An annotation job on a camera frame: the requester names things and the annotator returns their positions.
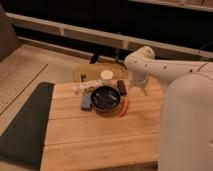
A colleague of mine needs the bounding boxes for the orange red pepper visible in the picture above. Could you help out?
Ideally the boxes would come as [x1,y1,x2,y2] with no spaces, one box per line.
[118,98,128,117]

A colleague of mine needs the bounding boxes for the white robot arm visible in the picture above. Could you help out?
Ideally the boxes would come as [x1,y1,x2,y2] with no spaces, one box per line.
[124,46,213,171]

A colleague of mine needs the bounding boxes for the white ceramic cup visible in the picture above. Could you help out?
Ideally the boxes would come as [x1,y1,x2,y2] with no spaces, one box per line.
[101,70,114,85]

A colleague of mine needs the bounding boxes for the dark round bowl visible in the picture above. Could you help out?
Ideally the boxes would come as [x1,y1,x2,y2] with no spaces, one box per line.
[91,86,121,112]

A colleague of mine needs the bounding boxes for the black rectangular block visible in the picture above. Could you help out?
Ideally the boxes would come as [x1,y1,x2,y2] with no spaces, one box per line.
[117,80,127,95]

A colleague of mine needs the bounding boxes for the white elongated toy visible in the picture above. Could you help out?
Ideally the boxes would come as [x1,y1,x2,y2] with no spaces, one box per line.
[73,80,103,94]

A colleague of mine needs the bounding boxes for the black table leg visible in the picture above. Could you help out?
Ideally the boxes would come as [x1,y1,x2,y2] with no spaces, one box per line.
[90,51,100,64]

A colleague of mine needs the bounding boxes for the wooden folding table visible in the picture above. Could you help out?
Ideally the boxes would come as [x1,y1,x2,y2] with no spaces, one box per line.
[41,78,163,171]

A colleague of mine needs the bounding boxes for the dark floor mat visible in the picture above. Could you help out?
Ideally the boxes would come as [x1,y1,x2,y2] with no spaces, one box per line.
[0,82,54,169]

